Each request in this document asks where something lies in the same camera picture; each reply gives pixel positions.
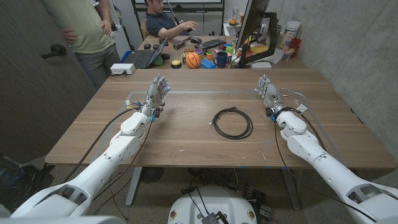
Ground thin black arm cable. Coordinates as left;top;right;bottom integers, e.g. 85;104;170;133
92;120;154;216
273;107;377;223

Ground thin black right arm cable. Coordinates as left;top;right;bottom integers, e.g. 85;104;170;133
273;107;377;223

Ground thin black tripod pole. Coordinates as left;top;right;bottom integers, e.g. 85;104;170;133
166;0;182;26

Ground standing person in green shirt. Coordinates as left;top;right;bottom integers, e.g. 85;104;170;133
42;0;121;91

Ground orange basketball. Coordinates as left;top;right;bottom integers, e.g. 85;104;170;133
185;52;201;69

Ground blue flat box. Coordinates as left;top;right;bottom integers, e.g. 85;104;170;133
200;58;217;70

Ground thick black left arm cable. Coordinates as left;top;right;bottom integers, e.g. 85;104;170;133
60;107;137;184

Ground black computer monitor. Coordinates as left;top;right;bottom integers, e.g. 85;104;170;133
235;0;271;52

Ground black floor bag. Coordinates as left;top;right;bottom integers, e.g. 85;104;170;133
0;155;55;212

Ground black keyboard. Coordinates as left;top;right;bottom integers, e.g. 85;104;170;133
195;38;227;51

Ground clear glass bowl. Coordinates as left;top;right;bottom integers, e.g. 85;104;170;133
277;86;307;103

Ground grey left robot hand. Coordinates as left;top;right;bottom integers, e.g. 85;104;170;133
140;73;172;118

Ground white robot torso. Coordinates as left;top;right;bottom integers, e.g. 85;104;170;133
167;185;258;224

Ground black metal cart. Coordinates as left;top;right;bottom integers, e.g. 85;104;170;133
238;11;279;68

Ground white paper sheet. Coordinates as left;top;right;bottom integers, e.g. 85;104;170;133
264;48;284;65

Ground dark blue mug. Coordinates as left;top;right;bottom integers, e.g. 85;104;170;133
213;51;229;69

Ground red cup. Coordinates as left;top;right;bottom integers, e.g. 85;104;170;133
289;37;302;58

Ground seated person in navy shirt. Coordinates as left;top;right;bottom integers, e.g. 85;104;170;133
145;0;200;40

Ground black door handle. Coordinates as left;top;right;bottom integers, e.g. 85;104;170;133
40;43;67;60

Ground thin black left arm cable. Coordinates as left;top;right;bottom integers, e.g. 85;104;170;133
92;120;154;216

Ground black power adapters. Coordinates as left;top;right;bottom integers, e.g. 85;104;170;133
248;189;273;222

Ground white power box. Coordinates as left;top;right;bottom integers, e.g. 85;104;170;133
109;63;136;75

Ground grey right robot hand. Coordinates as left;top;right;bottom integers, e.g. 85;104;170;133
254;73;287;117

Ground black coiled ethernet cable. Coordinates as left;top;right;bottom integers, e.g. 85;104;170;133
209;106;254;141

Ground grey metal table leg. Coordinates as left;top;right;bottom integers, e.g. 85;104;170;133
281;169;302;211
125;166;143;207

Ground open laptop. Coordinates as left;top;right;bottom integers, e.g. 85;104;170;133
120;37;169;70

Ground white labelled canister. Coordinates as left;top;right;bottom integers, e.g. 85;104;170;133
279;20;302;49

